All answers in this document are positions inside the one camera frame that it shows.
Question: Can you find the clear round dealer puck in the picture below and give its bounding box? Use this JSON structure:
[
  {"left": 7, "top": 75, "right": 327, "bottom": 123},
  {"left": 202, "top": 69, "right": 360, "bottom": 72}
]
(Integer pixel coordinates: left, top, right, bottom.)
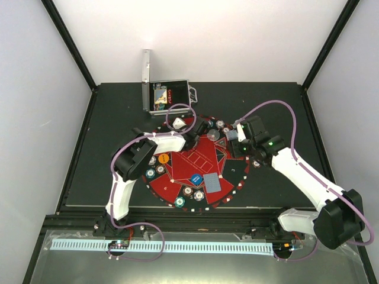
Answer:
[{"left": 207, "top": 129, "right": 220, "bottom": 141}]

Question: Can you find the blue card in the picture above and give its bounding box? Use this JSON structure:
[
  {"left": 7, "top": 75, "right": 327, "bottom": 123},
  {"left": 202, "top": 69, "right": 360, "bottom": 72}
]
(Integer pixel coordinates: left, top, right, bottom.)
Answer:
[{"left": 203, "top": 173, "right": 221, "bottom": 193}]

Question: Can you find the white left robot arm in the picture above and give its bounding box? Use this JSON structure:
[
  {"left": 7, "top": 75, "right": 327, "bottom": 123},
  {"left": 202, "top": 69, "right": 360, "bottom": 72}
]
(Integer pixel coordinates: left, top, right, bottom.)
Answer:
[{"left": 105, "top": 117, "right": 210, "bottom": 236}]

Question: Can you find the card pack in case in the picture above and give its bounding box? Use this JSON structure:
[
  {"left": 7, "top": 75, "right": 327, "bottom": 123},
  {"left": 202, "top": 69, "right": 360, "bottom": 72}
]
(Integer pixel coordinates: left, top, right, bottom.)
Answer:
[{"left": 154, "top": 89, "right": 168, "bottom": 104}]

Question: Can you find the blue white chips seat one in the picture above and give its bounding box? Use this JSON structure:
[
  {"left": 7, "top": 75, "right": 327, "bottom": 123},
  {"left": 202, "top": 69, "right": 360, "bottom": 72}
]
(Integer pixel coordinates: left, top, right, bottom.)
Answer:
[{"left": 215, "top": 120, "right": 225, "bottom": 129}]

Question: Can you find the open aluminium poker case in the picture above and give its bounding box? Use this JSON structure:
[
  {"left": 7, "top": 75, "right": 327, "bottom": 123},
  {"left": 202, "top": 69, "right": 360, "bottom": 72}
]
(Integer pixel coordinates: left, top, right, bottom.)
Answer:
[{"left": 142, "top": 49, "right": 198, "bottom": 115}]

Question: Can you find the orange round button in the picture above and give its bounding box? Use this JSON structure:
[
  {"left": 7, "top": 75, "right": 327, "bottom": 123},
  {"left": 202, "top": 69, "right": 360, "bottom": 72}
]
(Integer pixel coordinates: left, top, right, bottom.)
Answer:
[{"left": 158, "top": 153, "right": 170, "bottom": 164}]

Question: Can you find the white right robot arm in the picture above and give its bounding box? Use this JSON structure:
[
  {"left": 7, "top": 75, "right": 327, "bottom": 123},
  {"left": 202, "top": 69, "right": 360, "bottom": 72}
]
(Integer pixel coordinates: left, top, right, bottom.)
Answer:
[{"left": 230, "top": 116, "right": 365, "bottom": 249}]

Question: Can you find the round red black poker mat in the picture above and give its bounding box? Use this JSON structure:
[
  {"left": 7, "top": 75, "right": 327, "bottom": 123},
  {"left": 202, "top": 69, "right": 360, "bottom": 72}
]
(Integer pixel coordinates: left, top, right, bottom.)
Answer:
[{"left": 142, "top": 115, "right": 250, "bottom": 213}]

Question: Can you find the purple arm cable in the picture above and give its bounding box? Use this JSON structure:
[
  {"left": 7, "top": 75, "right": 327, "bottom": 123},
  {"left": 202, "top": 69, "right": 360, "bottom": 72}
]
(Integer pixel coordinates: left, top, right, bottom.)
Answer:
[
  {"left": 233, "top": 99, "right": 375, "bottom": 263},
  {"left": 110, "top": 103, "right": 197, "bottom": 230}
]

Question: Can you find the light blue cable duct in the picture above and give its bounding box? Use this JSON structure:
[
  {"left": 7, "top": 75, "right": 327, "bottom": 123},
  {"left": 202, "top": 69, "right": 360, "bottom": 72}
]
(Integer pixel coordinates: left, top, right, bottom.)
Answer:
[{"left": 50, "top": 239, "right": 274, "bottom": 256}]

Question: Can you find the grey card deck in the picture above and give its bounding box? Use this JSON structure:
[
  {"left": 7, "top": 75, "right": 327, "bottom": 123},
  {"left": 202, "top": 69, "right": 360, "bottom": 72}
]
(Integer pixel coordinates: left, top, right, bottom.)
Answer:
[{"left": 225, "top": 130, "right": 238, "bottom": 141}]

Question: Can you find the black triangular token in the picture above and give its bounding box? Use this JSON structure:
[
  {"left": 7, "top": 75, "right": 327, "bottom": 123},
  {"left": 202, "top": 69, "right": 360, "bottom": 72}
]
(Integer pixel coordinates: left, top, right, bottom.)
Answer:
[{"left": 215, "top": 138, "right": 227, "bottom": 149}]

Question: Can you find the small green circuit board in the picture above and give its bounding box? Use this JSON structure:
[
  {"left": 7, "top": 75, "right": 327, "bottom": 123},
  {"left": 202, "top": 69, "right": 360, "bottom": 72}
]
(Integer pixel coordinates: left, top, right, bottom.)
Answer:
[{"left": 108, "top": 240, "right": 130, "bottom": 249}]

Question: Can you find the blue white chips seat seven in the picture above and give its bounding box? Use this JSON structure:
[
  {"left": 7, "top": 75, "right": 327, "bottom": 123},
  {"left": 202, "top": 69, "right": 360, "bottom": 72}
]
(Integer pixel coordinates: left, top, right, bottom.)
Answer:
[{"left": 149, "top": 156, "right": 156, "bottom": 166}]

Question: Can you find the blue small blind button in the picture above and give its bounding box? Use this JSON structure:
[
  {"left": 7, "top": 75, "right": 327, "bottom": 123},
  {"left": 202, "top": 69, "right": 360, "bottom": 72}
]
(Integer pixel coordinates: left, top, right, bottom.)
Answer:
[{"left": 190, "top": 173, "right": 203, "bottom": 186}]

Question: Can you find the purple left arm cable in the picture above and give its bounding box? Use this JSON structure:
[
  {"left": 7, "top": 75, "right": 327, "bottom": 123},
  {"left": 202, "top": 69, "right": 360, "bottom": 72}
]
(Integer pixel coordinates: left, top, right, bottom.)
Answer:
[{"left": 110, "top": 103, "right": 197, "bottom": 230}]

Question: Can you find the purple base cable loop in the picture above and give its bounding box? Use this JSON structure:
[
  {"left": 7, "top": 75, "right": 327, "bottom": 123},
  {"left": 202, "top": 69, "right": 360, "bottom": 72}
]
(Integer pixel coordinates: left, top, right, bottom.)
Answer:
[{"left": 105, "top": 221, "right": 166, "bottom": 263}]

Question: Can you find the blue white chip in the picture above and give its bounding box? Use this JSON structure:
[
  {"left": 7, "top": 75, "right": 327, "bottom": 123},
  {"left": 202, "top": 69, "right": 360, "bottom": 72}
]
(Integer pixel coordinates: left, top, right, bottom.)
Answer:
[{"left": 193, "top": 191, "right": 205, "bottom": 201}]

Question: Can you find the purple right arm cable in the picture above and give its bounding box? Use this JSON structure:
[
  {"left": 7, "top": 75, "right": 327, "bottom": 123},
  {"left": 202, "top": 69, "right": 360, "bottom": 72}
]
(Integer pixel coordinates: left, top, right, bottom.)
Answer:
[{"left": 233, "top": 99, "right": 375, "bottom": 263}]

